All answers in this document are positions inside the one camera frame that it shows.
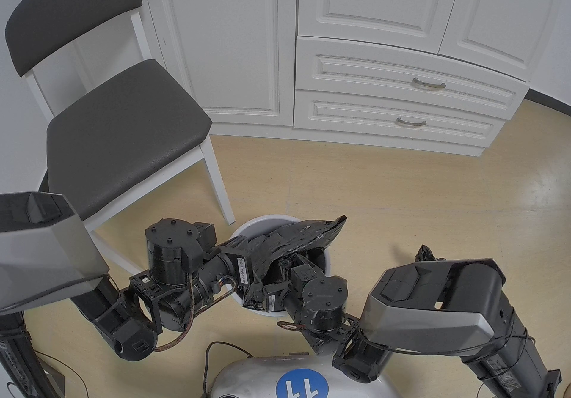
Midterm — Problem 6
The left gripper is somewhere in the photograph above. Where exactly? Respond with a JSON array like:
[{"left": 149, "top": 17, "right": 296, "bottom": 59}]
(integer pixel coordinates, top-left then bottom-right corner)
[{"left": 197, "top": 246, "right": 250, "bottom": 300}]

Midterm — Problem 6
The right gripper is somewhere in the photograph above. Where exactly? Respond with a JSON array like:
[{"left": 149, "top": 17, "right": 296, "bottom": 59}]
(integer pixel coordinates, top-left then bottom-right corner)
[{"left": 262, "top": 281, "right": 309, "bottom": 322}]

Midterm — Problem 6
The black plastic bag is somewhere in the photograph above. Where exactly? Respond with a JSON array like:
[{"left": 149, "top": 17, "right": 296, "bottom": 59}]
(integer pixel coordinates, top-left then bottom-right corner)
[{"left": 243, "top": 214, "right": 348, "bottom": 305}]

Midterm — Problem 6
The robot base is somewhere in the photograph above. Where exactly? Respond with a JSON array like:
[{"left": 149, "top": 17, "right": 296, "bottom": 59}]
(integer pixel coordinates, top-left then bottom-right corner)
[{"left": 210, "top": 354, "right": 393, "bottom": 398}]

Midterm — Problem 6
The white trash bin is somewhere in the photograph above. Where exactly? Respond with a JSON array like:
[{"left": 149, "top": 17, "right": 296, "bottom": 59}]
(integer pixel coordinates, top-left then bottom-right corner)
[{"left": 229, "top": 214, "right": 334, "bottom": 317}]

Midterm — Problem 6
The crumpled black plastic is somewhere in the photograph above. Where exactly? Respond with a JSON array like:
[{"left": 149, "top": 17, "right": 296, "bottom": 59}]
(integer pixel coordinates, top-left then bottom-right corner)
[{"left": 415, "top": 245, "right": 447, "bottom": 263}]

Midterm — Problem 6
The grey and white chair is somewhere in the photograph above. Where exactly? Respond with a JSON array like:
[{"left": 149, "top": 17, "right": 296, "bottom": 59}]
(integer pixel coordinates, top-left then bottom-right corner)
[{"left": 4, "top": 0, "right": 236, "bottom": 274}]

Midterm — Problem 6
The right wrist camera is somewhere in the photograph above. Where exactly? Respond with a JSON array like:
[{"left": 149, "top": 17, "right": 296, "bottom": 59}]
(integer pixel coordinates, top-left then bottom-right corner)
[{"left": 290, "top": 265, "right": 321, "bottom": 295}]

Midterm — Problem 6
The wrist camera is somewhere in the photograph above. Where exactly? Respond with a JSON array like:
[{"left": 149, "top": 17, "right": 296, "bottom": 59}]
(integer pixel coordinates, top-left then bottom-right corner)
[
  {"left": 193, "top": 222, "right": 219, "bottom": 259},
  {"left": 290, "top": 265, "right": 321, "bottom": 295}
]

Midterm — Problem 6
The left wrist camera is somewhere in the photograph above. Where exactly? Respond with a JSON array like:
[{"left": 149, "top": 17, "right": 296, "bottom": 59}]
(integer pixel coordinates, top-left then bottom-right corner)
[{"left": 193, "top": 222, "right": 219, "bottom": 259}]

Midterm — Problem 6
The black cable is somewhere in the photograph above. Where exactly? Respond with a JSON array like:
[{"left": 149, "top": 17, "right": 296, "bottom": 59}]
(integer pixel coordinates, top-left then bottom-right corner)
[{"left": 203, "top": 341, "right": 256, "bottom": 398}]

